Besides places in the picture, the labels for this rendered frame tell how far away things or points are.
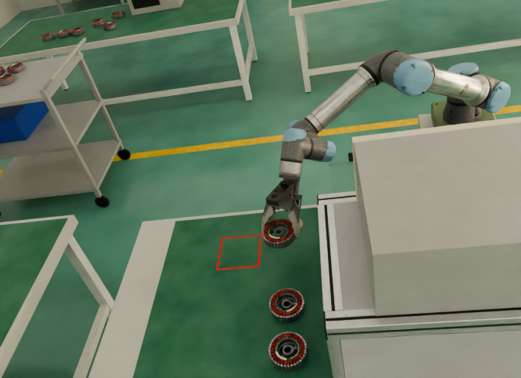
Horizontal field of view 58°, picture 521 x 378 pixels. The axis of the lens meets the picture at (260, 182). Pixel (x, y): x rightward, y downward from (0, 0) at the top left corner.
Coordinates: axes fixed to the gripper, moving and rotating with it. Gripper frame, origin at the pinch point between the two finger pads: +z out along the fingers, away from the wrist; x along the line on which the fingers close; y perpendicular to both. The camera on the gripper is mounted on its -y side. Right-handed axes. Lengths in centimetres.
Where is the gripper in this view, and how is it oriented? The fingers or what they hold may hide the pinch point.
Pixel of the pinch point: (278, 234)
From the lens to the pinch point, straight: 156.9
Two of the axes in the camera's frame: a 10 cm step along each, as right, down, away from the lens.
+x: -8.7, -1.4, 4.7
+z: -1.3, 9.9, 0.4
